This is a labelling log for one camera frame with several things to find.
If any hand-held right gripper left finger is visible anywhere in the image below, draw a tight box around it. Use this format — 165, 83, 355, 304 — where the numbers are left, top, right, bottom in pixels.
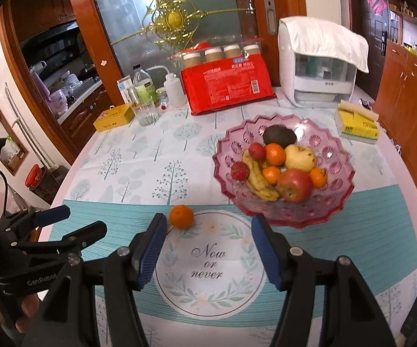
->
21, 213, 168, 347

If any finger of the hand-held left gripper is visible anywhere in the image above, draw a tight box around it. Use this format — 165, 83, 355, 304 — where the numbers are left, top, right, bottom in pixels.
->
10, 221, 108, 261
0, 205, 71, 241

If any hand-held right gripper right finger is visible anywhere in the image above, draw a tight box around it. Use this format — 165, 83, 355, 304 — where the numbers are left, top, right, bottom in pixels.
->
251, 214, 397, 347

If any large orange mandarin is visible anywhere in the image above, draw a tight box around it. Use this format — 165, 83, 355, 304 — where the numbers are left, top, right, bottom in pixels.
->
169, 205, 194, 230

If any red apple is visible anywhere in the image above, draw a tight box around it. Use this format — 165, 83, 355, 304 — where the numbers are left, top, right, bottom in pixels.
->
276, 168, 314, 203

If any spotted yellow banana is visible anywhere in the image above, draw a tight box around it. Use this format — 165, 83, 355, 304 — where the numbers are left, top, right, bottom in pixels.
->
242, 150, 280, 202

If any small yellowish mandarin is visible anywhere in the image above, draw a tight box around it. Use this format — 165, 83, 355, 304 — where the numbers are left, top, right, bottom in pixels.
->
261, 165, 282, 186

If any wrinkled small red fruit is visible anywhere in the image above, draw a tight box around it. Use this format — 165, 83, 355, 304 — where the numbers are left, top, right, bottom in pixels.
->
231, 161, 250, 181

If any orange mandarin with stem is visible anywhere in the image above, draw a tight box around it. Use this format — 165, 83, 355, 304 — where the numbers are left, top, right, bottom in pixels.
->
309, 167, 329, 189

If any yellow pear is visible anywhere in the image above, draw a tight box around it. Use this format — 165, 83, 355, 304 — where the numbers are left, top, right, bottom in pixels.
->
284, 144, 317, 173

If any smooth small red fruit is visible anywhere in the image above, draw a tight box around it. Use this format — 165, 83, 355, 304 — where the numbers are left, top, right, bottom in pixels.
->
248, 143, 267, 160

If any pink glass fruit bowl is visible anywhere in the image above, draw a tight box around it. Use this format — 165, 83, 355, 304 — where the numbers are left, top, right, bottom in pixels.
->
212, 113, 355, 229

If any dark avocado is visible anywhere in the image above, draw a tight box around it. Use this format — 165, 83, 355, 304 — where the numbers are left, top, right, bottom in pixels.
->
262, 125, 298, 149

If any person's left hand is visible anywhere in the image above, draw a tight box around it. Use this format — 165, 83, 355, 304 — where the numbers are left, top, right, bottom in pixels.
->
0, 292, 43, 334

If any red lidded jar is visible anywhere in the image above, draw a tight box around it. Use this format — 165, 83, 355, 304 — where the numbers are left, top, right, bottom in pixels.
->
26, 164, 53, 198

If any tree print tablecloth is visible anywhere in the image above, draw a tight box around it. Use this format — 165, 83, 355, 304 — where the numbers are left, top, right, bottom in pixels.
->
49, 87, 417, 347

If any wooden kitchen counter cabinet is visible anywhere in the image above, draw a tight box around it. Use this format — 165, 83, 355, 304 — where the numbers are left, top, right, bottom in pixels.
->
58, 80, 113, 141

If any pale purple container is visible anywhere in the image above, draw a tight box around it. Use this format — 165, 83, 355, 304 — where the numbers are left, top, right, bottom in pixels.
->
49, 92, 68, 116

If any yellow tin box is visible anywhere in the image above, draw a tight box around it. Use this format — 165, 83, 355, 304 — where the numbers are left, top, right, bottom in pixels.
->
93, 103, 135, 132

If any clear drinking glass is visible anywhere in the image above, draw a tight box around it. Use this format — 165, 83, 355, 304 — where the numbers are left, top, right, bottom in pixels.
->
133, 96, 160, 127

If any white and blue carton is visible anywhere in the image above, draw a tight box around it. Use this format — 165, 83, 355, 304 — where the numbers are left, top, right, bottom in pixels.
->
116, 75, 134, 105

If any small glass jar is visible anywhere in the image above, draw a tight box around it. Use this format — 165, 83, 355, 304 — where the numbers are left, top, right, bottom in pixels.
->
156, 87, 170, 111

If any clear bottle with green label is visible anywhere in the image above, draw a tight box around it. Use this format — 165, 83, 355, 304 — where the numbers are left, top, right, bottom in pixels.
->
132, 64, 155, 104

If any white squeeze bottle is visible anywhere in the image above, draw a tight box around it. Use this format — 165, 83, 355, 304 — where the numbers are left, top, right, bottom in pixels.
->
147, 65, 185, 108

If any red paper cup pack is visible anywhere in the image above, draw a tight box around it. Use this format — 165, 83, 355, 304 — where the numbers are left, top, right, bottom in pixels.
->
168, 42, 277, 116

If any white countertop appliance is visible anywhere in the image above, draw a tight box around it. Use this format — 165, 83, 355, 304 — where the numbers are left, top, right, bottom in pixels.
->
278, 16, 357, 108

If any wooden side cabinet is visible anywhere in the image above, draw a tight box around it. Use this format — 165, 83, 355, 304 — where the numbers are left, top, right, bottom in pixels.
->
375, 40, 417, 206

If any wooden framed glass door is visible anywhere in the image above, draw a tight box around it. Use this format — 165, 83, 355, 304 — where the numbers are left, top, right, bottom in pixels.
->
64, 0, 305, 91

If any white towel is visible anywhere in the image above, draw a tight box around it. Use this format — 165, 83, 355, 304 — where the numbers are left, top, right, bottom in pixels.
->
282, 16, 370, 73

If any gold door ornament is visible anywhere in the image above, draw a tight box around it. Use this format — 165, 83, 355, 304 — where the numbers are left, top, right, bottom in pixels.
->
111, 0, 252, 58

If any dark entrance door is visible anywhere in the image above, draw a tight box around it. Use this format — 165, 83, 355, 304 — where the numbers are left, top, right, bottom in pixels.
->
346, 0, 390, 95

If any black cable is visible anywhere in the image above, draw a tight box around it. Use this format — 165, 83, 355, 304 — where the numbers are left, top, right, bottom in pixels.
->
0, 169, 10, 221

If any silver door handle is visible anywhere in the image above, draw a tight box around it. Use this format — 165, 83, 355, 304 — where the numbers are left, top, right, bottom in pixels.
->
264, 0, 277, 36

